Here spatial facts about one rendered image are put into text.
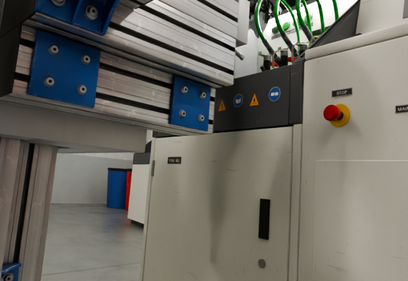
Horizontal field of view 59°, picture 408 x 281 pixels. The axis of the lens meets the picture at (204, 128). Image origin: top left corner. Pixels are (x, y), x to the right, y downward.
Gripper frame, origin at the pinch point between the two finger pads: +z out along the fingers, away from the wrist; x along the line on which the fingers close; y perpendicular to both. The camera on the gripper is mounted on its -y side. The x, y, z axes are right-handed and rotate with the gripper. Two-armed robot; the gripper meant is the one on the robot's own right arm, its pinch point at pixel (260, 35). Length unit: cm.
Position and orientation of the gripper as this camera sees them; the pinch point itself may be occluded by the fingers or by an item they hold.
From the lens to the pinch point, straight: 140.2
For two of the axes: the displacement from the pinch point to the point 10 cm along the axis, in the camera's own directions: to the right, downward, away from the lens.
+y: -7.7, -1.5, -6.2
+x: 6.4, -0.7, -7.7
